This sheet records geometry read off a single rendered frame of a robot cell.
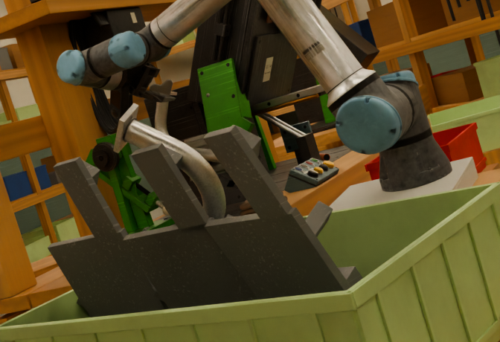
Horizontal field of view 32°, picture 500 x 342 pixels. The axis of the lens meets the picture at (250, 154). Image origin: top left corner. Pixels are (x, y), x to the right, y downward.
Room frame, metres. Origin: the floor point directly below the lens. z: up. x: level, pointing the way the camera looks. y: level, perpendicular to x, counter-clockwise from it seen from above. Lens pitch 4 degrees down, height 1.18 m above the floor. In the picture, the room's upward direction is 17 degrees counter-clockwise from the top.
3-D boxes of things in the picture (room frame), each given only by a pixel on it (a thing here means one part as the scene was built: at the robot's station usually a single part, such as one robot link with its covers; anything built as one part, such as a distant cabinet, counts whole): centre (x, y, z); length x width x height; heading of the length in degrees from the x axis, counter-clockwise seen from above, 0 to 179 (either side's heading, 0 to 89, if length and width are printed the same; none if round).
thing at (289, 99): (2.52, -0.09, 1.11); 0.39 x 0.16 x 0.03; 61
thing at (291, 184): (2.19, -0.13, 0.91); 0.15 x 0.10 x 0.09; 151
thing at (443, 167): (1.79, -0.32, 0.94); 0.15 x 0.15 x 0.10
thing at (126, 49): (1.93, 0.21, 1.34); 0.11 x 0.11 x 0.08; 61
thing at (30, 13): (2.62, 0.26, 1.52); 0.90 x 0.25 x 0.04; 151
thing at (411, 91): (1.78, -0.31, 1.06); 0.13 x 0.12 x 0.14; 151
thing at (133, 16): (2.50, 0.27, 1.42); 0.17 x 0.12 x 0.15; 151
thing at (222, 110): (2.40, 0.02, 1.17); 0.13 x 0.12 x 0.20; 151
